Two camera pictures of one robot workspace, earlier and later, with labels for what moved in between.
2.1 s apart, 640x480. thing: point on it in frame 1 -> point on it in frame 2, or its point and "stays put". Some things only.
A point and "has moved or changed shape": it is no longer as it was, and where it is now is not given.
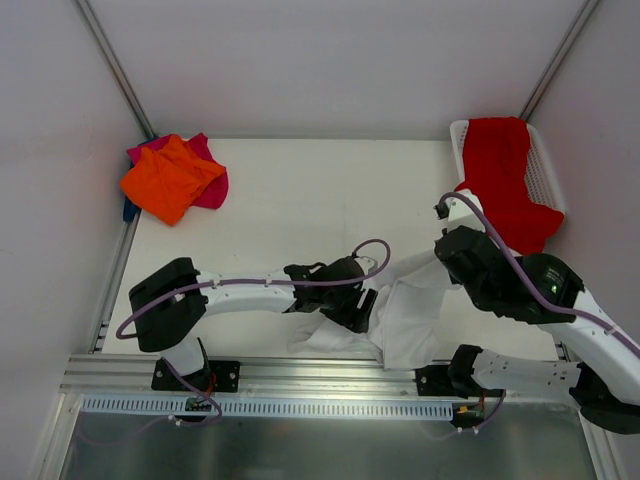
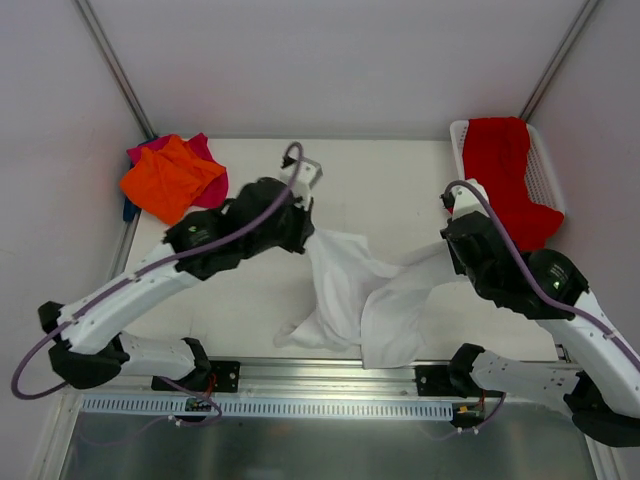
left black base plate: x=218 y=376 stays put
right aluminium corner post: x=557 y=60 stays put
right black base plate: x=436 y=381 stays put
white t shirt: x=403 y=325 has moved or changed shape
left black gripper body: x=361 y=310 -> x=302 y=226
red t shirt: x=494 y=165 stays put
